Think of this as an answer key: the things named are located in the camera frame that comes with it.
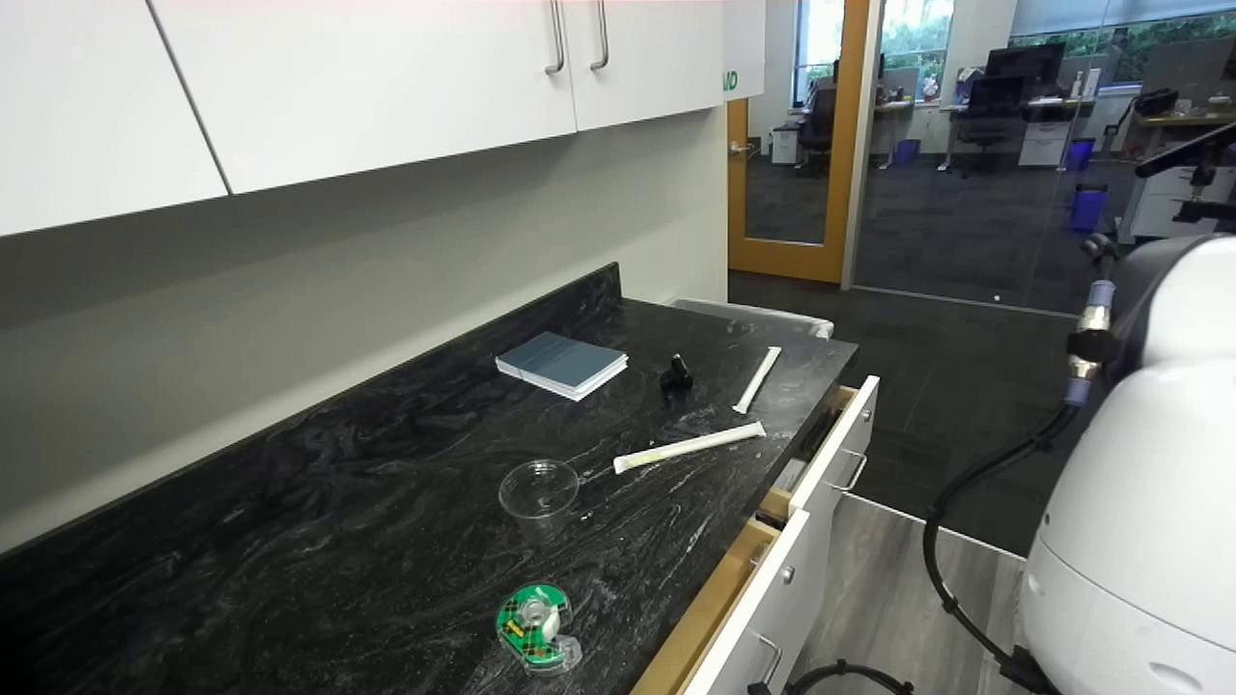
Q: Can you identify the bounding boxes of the silver cabinet door handle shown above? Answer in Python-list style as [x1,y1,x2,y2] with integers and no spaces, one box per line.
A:
[585,0,619,78]
[540,0,573,82]

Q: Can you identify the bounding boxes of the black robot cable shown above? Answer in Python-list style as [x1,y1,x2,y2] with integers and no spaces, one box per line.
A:
[740,229,1134,695]

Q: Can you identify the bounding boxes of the black computer monitor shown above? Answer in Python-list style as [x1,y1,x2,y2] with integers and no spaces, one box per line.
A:
[981,34,1071,88]

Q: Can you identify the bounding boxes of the clear plastic cup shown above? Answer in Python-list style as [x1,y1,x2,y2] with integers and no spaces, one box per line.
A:
[493,451,585,525]

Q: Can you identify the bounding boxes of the wooden drawer with white front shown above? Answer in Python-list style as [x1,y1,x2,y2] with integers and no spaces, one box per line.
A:
[624,494,847,695]
[750,372,884,531]

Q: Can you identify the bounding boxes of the wooden framed glass door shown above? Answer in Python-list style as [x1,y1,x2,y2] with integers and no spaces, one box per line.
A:
[721,0,889,289]

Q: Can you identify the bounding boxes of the black binder clip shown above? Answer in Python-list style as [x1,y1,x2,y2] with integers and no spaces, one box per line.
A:
[656,348,700,400]

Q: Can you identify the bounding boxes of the white paper strip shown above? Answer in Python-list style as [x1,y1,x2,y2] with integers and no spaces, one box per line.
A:
[727,341,786,419]
[605,415,767,477]

